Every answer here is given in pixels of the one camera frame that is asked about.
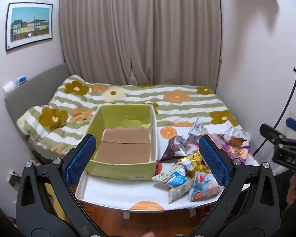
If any framed wall poster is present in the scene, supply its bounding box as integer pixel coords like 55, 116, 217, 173
5, 2, 53, 52

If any gold snack packet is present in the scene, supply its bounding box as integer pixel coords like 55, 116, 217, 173
178, 152, 211, 176

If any light blue snack packet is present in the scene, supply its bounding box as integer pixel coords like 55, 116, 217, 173
152, 165, 194, 187

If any beige curtain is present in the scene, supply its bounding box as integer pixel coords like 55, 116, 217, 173
59, 0, 224, 86

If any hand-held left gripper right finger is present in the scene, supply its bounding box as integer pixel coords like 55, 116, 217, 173
187, 136, 280, 237

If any beige snack packet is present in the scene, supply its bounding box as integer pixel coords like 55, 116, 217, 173
168, 184, 195, 204

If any floral striped blanket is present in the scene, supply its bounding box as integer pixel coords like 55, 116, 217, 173
17, 75, 238, 153

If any pale pink snack packet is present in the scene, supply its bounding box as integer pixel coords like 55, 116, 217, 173
208, 133, 227, 149

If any green cardboard box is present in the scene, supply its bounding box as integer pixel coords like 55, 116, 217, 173
85, 104, 158, 181

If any dark brown snack packet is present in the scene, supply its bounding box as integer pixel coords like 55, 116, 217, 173
160, 135, 200, 162

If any red and blue snack packet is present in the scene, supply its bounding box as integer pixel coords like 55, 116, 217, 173
187, 171, 225, 203

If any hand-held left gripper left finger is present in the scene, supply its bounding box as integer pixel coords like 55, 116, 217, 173
15, 134, 106, 237

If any purple snack packet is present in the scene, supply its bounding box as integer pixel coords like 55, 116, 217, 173
223, 143, 251, 163

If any grey headboard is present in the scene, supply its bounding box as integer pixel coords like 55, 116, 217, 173
4, 63, 71, 119

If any silver white snack packet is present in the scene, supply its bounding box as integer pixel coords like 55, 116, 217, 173
187, 116, 208, 136

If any thin black cable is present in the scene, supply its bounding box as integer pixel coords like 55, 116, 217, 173
217, 0, 224, 63

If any white wall socket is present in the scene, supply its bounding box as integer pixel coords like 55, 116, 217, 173
3, 81, 16, 94

